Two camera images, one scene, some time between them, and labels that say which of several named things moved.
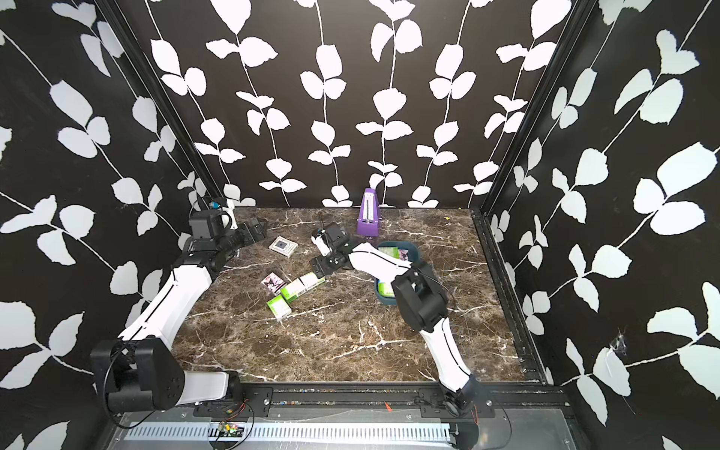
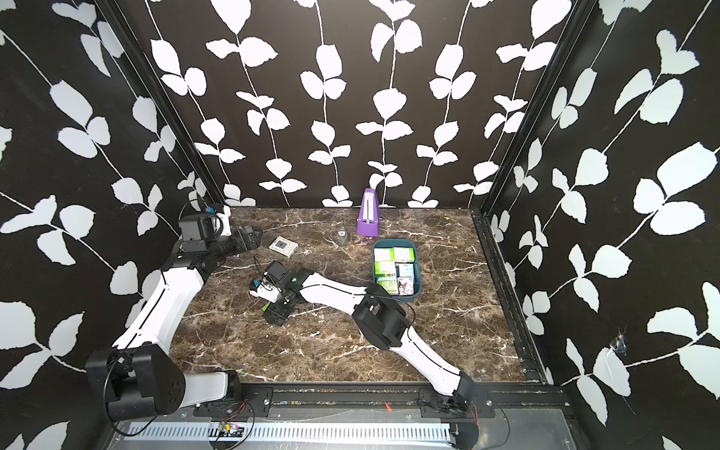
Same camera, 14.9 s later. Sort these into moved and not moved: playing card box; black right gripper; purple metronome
Moved: black right gripper
Not moved: playing card box; purple metronome
